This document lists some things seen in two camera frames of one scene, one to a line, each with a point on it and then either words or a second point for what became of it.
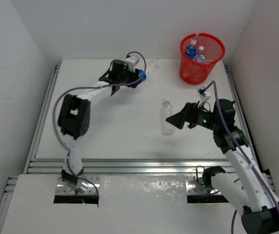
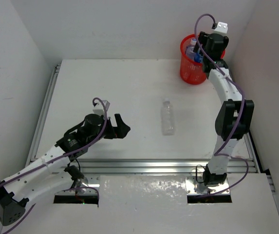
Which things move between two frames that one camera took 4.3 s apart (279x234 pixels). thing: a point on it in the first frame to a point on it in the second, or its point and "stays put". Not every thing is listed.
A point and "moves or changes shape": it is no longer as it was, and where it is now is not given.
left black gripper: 133,79 to 112,129
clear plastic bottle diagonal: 200,58 moves or changes shape
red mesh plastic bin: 214,49 stays put
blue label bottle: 151,68 to 197,57
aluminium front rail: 126,166 stays put
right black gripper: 188,114 to 203,39
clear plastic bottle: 167,111 stays put
